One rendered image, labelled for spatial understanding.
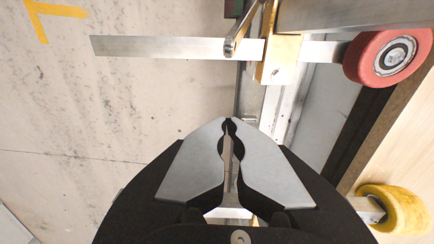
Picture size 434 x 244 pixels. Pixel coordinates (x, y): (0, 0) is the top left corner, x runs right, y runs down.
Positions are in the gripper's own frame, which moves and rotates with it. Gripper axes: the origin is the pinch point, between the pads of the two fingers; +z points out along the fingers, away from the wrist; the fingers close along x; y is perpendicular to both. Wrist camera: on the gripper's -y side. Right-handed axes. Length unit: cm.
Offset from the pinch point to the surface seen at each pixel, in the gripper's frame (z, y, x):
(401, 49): 9.8, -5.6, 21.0
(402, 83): 12.4, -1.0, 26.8
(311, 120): 32.0, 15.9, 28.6
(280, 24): 11.2, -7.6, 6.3
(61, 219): 100, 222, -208
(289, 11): 8.9, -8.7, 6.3
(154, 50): 14.4, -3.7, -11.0
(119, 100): 100, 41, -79
